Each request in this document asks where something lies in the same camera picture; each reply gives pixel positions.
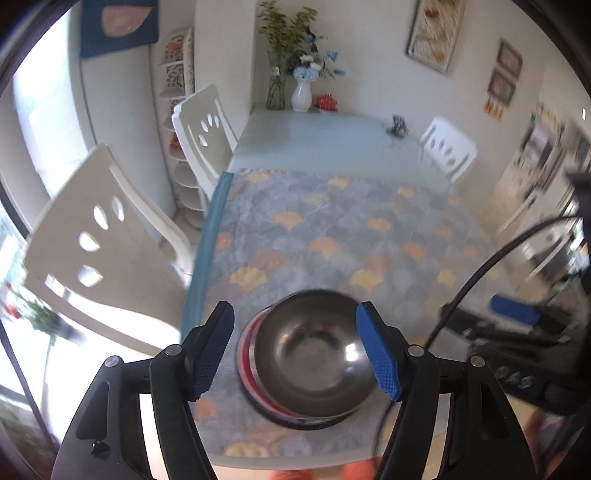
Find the blue steel-lined bowl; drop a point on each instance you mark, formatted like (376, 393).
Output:
(304, 355)

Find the green potted plant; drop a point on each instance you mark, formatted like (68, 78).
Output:
(39, 314)

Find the red lidded teacup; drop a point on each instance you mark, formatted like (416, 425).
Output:
(326, 102)

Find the blue artificial flowers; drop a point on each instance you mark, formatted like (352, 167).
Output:
(309, 64)

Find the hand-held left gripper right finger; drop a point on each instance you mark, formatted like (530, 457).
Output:
(378, 350)

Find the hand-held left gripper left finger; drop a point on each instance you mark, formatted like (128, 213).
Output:
(214, 350)

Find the white dining chair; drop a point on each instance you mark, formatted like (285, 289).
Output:
(207, 138)
(450, 147)
(101, 258)

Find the pink cartoon steel-lined bowl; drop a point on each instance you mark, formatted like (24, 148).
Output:
(249, 364)

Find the person's right forearm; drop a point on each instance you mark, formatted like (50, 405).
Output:
(538, 443)

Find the small framed wall picture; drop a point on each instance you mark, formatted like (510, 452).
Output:
(510, 57)
(502, 86)

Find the orange clothing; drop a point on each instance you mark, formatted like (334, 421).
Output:
(360, 470)

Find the green glass vase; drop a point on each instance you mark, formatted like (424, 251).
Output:
(276, 90)

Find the orange hanging ornaments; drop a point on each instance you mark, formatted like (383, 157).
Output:
(494, 110)

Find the fan-patterned tablecloth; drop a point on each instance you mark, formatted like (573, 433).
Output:
(346, 240)

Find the black phone stand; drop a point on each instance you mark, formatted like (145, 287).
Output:
(398, 125)

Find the blue wall hanging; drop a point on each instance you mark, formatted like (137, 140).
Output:
(120, 25)

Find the large framed wall picture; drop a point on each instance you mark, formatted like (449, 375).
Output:
(436, 32)

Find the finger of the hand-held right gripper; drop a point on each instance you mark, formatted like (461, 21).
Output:
(512, 310)
(471, 323)

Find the white corner shelf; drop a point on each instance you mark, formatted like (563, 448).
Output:
(178, 69)

